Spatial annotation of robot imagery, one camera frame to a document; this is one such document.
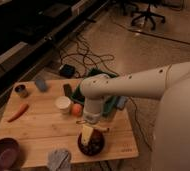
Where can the orange fruit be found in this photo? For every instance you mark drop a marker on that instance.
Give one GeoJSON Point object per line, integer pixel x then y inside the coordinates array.
{"type": "Point", "coordinates": [76, 110]}

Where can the wooden spoon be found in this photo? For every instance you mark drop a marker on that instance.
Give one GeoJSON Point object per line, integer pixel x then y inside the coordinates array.
{"type": "Point", "coordinates": [96, 127]}

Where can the white paper cup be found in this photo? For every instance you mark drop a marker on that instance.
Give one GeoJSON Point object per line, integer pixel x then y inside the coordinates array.
{"type": "Point", "coordinates": [63, 103]}

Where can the black office chair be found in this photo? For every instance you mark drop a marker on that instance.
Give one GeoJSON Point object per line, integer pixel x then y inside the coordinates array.
{"type": "Point", "coordinates": [148, 14]}

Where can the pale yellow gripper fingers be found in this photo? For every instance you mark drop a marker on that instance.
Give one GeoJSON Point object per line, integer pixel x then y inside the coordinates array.
{"type": "Point", "coordinates": [86, 134]}

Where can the green tray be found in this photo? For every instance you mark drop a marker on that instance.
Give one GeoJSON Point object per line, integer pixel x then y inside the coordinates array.
{"type": "Point", "coordinates": [77, 97]}

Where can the black power adapter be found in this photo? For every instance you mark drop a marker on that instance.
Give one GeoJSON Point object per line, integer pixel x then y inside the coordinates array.
{"type": "Point", "coordinates": [67, 71]}

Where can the dark brown bowl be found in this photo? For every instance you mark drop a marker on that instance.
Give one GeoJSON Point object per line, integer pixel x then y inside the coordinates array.
{"type": "Point", "coordinates": [95, 145]}

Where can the grey blue towel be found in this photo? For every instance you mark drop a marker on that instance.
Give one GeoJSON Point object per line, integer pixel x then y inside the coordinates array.
{"type": "Point", "coordinates": [59, 160]}

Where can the small metal can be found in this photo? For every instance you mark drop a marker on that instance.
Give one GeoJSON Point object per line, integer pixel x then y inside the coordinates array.
{"type": "Point", "coordinates": [21, 91]}

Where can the dark rectangular block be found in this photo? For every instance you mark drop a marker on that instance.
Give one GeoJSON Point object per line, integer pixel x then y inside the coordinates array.
{"type": "Point", "coordinates": [67, 90]}

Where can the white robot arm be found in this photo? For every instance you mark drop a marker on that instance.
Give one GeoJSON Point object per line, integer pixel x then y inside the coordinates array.
{"type": "Point", "coordinates": [170, 85]}

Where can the wooden table board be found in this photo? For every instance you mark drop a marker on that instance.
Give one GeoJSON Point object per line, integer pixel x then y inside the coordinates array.
{"type": "Point", "coordinates": [42, 128]}

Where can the orange carrot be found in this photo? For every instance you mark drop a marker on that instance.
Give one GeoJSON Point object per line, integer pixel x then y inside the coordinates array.
{"type": "Point", "coordinates": [23, 108]}

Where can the light blue cloth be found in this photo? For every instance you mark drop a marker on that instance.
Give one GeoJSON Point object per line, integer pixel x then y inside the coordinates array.
{"type": "Point", "coordinates": [121, 102]}

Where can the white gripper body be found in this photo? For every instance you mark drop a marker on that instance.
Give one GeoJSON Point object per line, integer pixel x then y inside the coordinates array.
{"type": "Point", "coordinates": [92, 110]}

